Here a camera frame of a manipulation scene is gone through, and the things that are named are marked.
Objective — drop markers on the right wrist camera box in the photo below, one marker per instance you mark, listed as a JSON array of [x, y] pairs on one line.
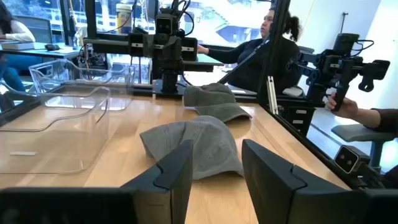
[[163, 25]]

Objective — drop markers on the aluminium strip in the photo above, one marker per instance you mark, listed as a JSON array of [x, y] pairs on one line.
[[272, 95]]

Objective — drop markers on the grey desk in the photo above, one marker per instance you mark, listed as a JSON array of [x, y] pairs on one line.
[[37, 51]]

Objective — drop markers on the person's hand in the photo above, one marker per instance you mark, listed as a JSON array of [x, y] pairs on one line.
[[342, 108]]

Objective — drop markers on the black computer mouse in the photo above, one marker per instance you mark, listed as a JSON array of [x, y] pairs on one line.
[[51, 47]]

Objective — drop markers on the person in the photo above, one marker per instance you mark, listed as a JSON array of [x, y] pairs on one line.
[[15, 32], [248, 62]]

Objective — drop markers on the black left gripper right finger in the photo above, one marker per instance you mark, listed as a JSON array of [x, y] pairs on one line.
[[280, 193]]

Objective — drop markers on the person's forearm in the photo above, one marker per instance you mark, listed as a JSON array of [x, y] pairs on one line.
[[376, 119]]

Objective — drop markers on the black frame post with crossbar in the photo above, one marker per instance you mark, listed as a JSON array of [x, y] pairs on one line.
[[90, 28]]

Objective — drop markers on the white bottle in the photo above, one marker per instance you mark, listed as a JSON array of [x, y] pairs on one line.
[[123, 18]]

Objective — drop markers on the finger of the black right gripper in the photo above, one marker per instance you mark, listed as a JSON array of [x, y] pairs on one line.
[[136, 45], [189, 49]]

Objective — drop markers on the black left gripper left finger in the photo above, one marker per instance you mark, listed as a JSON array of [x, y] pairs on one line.
[[174, 186]]

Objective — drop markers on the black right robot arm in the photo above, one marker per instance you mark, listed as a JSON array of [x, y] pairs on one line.
[[170, 77]]

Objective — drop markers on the clear plastic bin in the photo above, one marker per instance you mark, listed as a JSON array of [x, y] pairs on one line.
[[77, 146], [62, 74]]

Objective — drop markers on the black table-level camera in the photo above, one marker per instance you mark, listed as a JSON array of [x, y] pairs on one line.
[[346, 159]]

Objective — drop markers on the green desk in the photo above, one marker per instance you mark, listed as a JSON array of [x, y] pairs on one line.
[[205, 60]]

